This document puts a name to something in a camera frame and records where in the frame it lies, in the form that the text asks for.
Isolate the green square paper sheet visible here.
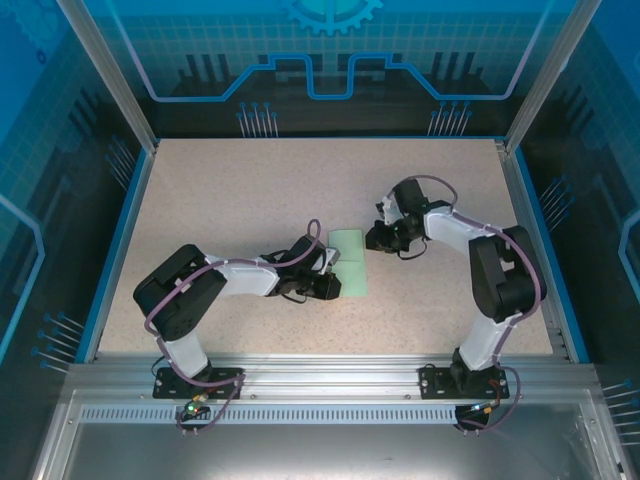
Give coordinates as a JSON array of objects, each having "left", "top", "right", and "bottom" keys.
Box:
[{"left": 328, "top": 228, "right": 370, "bottom": 298}]

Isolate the sheet metal tray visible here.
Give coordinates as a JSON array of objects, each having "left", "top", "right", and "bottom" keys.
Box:
[{"left": 27, "top": 388, "right": 636, "bottom": 480}]

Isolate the left LED connector board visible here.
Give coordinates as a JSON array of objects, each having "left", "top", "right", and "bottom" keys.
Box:
[{"left": 182, "top": 392, "right": 211, "bottom": 419}]

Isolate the led connector board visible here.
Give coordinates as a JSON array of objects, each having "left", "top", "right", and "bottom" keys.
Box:
[
  {"left": 182, "top": 392, "right": 211, "bottom": 419},
  {"left": 467, "top": 397, "right": 501, "bottom": 416}
]

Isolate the right LED connector board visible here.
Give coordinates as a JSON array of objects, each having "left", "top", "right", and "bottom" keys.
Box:
[{"left": 467, "top": 397, "right": 501, "bottom": 416}]

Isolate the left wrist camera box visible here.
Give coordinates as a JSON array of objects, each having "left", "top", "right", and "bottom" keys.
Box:
[{"left": 319, "top": 246, "right": 343, "bottom": 275}]

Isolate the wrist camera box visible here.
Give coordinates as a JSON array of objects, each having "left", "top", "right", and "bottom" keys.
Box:
[
  {"left": 375, "top": 195, "right": 402, "bottom": 225},
  {"left": 319, "top": 246, "right": 343, "bottom": 275}
]

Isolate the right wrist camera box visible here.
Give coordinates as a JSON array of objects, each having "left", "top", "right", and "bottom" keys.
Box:
[{"left": 375, "top": 195, "right": 402, "bottom": 225}]

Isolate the aluminium mounting rail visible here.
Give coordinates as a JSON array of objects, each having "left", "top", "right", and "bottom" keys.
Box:
[{"left": 67, "top": 351, "right": 600, "bottom": 397}]

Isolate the aluminium side rail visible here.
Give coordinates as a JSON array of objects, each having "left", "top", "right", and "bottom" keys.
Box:
[{"left": 492, "top": 139, "right": 574, "bottom": 362}]

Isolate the slotted grey cable duct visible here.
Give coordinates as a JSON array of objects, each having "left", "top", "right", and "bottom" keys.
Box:
[{"left": 78, "top": 405, "right": 464, "bottom": 425}]

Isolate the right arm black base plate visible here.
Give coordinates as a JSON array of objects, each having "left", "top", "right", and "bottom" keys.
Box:
[{"left": 418, "top": 364, "right": 511, "bottom": 401}]

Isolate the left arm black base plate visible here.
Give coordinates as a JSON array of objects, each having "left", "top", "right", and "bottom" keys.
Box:
[{"left": 152, "top": 366, "right": 245, "bottom": 401}]

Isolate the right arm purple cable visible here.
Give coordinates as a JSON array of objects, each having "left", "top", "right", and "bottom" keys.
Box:
[{"left": 407, "top": 174, "right": 549, "bottom": 434}]

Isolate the right aluminium frame post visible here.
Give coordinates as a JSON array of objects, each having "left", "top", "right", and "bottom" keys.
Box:
[{"left": 502, "top": 0, "right": 605, "bottom": 155}]

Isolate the aluminium frame post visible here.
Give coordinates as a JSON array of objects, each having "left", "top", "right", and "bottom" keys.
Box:
[
  {"left": 54, "top": 0, "right": 161, "bottom": 155},
  {"left": 502, "top": 0, "right": 605, "bottom": 155}
]

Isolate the left aluminium frame post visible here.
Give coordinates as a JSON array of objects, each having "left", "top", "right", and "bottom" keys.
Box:
[{"left": 54, "top": 0, "right": 161, "bottom": 155}]

